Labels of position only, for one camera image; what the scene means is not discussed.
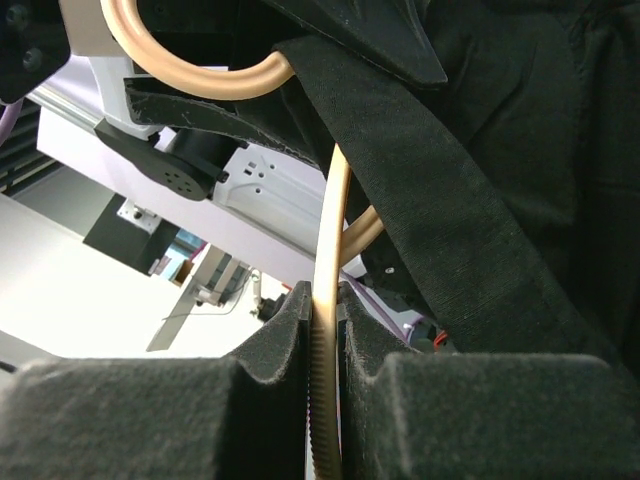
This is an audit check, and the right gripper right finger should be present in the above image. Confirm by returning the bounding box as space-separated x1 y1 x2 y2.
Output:
338 284 639 479

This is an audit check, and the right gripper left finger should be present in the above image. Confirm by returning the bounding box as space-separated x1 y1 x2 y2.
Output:
1 282 311 479

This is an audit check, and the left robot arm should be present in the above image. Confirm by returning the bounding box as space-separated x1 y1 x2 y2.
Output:
1 1 446 340

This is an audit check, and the beige plastic hanger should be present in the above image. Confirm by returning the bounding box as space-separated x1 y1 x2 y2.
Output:
101 0 383 479

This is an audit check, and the black shirt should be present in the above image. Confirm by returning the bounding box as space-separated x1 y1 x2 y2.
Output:
284 1 639 372

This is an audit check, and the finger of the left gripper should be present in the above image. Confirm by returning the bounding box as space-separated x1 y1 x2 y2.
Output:
269 0 447 88
124 76 315 165

